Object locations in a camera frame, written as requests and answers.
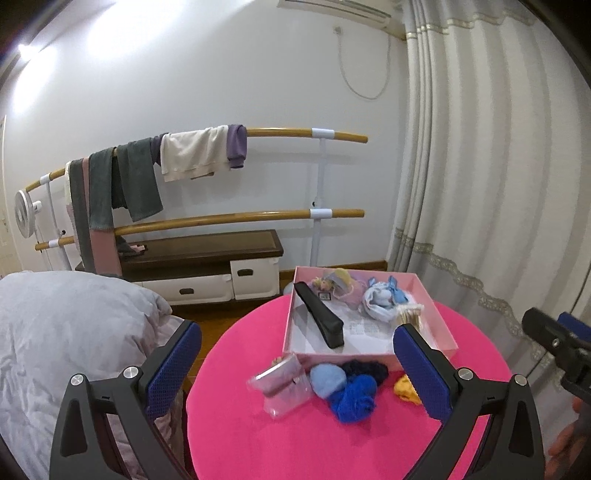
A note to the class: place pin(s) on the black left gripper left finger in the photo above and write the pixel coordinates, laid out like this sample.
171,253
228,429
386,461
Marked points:
83,445

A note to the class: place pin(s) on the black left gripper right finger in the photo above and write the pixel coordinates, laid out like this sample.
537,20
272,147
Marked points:
511,446

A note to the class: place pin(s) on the yellow crochet piece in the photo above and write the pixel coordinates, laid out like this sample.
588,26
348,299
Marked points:
404,390

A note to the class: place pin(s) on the royal blue knit cloth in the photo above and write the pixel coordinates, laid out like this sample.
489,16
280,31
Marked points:
356,400

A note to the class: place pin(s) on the cotton swab pack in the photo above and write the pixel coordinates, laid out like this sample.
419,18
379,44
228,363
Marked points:
409,313

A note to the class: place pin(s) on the navy knit scrunchie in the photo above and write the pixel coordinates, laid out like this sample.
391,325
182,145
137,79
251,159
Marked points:
377,370

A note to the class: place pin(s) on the white cartoon print cloth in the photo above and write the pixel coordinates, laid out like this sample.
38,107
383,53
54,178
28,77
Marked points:
382,299

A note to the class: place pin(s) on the clear plastic pouch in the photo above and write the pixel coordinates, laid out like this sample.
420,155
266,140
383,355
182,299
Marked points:
284,386

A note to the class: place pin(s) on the black pouch case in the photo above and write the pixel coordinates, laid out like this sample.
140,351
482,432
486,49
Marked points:
329,324

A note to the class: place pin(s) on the pastel organza bow scrunchie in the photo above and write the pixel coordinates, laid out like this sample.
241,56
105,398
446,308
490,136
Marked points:
339,284

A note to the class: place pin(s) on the right hand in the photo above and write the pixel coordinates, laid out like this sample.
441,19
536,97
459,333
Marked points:
569,443

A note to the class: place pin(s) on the grey pink duvet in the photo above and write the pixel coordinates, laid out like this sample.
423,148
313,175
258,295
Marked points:
55,324

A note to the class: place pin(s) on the pink round table mat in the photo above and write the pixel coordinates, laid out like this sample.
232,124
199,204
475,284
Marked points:
231,437

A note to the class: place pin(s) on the beige curtain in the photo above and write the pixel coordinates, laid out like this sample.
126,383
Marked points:
493,212

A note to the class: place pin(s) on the pink grey hanging towel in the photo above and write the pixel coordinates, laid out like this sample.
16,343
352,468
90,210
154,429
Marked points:
97,248

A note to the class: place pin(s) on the light blue knit piece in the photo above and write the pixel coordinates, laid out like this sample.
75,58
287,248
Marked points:
326,379

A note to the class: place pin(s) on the dark wood bench cabinet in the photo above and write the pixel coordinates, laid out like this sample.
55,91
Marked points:
209,268

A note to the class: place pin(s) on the lower wooden ballet bar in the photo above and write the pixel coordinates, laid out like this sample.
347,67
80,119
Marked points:
236,218

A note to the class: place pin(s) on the wooden ballet bar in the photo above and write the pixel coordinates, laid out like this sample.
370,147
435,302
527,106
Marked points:
236,218
251,132

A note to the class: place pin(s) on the pink cardboard box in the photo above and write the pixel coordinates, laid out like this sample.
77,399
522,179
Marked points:
365,338

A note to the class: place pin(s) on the white small fan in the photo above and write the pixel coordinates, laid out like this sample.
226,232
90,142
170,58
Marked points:
25,211

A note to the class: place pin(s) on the dark green hanging towel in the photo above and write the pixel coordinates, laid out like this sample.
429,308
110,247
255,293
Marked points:
124,177

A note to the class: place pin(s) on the cream hanging cloth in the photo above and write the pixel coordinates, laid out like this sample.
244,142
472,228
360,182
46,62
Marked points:
194,154

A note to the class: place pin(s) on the upper wooden ballet bar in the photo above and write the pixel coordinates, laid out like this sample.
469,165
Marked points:
251,132

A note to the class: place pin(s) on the purple hanging cloth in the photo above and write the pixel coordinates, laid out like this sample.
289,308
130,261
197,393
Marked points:
236,146

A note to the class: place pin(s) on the white bar stand post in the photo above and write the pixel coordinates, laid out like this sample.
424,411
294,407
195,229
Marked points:
321,198

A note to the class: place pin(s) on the wall air conditioner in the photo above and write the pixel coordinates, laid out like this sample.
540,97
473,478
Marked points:
382,15

